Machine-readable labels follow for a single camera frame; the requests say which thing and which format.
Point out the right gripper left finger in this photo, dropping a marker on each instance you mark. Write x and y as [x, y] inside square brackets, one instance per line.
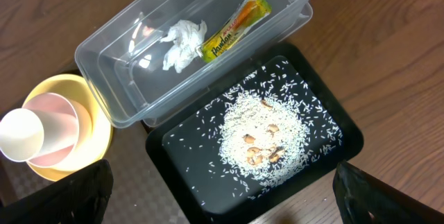
[81, 197]

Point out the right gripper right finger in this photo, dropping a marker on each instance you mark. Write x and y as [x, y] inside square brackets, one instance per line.
[362, 198]

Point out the black waste tray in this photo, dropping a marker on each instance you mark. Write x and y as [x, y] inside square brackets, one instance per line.
[243, 210]

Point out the white cup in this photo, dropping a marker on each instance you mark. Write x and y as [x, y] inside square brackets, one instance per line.
[22, 134]

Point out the pink bowl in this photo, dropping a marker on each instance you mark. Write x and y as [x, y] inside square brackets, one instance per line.
[73, 126]

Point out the yellow green snack wrapper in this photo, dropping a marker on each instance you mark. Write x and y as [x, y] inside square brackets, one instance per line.
[249, 13]

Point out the rice and nuts pile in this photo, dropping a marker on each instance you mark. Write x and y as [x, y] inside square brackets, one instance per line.
[258, 134]

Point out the yellow plate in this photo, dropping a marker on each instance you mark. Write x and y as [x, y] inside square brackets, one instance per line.
[76, 88]

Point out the white tissue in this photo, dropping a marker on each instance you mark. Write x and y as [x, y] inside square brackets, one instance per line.
[186, 37]

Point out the clear plastic bin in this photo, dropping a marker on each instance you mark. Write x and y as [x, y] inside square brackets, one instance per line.
[122, 61]

